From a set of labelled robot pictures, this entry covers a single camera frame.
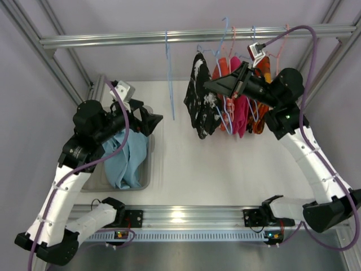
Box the magenta garment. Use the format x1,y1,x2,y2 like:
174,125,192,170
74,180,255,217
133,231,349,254
228,56,250,139

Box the slotted cable duct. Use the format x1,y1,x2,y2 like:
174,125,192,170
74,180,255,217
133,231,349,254
86,229,283,243

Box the light blue trousers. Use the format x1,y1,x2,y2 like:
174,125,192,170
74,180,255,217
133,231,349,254
104,130,148,190

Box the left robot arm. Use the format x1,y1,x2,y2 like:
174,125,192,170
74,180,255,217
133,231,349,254
15,99,163,266

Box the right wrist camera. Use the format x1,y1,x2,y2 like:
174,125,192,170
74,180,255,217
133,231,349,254
247,42,266,68

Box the left aluminium frame post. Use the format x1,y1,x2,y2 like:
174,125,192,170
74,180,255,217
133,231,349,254
1,1,93,104

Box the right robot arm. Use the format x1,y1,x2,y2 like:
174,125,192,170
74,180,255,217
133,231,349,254
204,62,360,233

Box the orange yellow patterned garment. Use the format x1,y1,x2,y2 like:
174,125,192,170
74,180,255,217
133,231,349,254
246,56,272,134

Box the aluminium frame post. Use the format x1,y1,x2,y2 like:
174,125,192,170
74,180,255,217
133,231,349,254
1,1,93,104
275,0,361,119

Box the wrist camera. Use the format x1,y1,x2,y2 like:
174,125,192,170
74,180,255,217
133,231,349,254
111,81,135,112
247,42,266,68

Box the black white patterned garment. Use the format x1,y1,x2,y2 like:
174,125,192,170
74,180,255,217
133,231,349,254
183,51,221,139

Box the pink hanger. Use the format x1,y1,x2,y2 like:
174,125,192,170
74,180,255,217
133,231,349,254
266,34,288,75
221,26,236,123

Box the orange red patterned garment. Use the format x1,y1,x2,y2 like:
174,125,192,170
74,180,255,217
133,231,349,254
212,58,233,134

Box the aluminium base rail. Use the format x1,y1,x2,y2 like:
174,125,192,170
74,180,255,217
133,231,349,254
70,205,349,229

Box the pink hanger rightmost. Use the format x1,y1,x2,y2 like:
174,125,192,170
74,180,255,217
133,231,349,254
266,34,288,75

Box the right aluminium frame post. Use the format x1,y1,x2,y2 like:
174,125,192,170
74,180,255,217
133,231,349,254
275,0,361,119

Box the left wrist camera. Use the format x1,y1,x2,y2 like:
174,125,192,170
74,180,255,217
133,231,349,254
111,81,135,112

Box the clear plastic bin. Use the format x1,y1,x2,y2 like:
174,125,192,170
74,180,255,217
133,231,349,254
81,134,155,193

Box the aluminium hanging rail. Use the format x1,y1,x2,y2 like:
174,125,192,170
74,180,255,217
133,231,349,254
38,23,356,51

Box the pink hanger middle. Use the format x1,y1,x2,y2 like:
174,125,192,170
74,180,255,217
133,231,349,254
221,26,236,123

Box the light blue wire hanger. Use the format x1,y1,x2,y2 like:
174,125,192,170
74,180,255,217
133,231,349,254
165,31,175,120

